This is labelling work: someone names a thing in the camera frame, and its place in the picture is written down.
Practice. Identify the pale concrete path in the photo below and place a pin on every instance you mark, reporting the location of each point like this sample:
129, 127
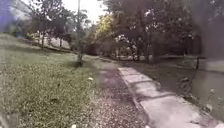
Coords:
166, 110

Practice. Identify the leaf-strewn gravel strip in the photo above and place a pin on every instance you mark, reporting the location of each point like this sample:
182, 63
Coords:
113, 100

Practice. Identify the grass slope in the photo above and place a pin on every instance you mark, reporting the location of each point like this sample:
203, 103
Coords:
40, 90

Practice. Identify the robot's own part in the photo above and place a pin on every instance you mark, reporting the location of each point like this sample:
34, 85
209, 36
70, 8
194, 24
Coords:
73, 126
146, 126

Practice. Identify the concrete drain channel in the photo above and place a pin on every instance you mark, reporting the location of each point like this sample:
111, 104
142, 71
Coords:
207, 87

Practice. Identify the thin tree trunk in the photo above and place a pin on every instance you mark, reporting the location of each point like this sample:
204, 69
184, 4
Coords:
79, 40

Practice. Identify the pale building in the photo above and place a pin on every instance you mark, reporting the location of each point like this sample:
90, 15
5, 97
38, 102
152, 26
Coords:
22, 11

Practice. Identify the row of trees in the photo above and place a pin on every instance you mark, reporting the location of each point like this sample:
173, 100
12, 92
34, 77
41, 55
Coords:
146, 30

